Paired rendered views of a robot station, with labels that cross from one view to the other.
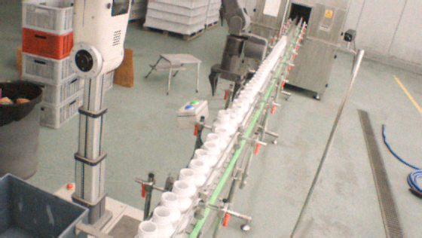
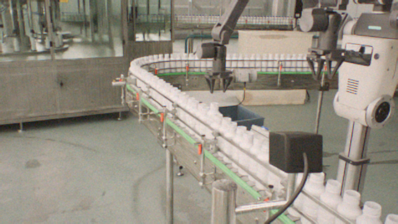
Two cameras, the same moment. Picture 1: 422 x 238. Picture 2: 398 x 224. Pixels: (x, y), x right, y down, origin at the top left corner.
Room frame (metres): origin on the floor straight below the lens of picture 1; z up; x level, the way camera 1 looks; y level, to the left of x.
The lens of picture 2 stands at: (2.24, -1.02, 1.62)
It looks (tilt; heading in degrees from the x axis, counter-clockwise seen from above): 17 degrees down; 142
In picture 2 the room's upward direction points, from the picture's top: 1 degrees clockwise
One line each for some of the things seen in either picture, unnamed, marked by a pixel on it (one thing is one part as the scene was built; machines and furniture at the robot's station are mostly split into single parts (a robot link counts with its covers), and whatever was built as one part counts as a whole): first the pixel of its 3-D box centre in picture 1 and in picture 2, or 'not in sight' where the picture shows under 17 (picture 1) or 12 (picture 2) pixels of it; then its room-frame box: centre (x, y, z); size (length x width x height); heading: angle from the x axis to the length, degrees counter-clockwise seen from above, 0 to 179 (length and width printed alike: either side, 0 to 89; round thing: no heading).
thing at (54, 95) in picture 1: (56, 81); not in sight; (3.11, 1.50, 0.33); 0.61 x 0.41 x 0.22; 174
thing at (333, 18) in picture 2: not in sight; (328, 22); (1.60, -0.02, 1.57); 0.07 x 0.06 x 0.07; 78
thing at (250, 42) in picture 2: not in sight; (271, 67); (-1.72, 3.68, 0.59); 1.10 x 0.62 x 1.18; 60
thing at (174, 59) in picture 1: (173, 69); not in sight; (4.56, 0.56, 0.21); 0.61 x 0.47 x 0.41; 41
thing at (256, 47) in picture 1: (249, 38); (212, 44); (1.12, -0.07, 1.46); 0.12 x 0.09 x 0.12; 76
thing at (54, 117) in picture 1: (56, 102); not in sight; (3.11, 1.50, 0.11); 0.61 x 0.41 x 0.22; 173
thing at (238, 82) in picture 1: (230, 86); (214, 83); (1.12, -0.05, 1.29); 0.07 x 0.07 x 0.09; 78
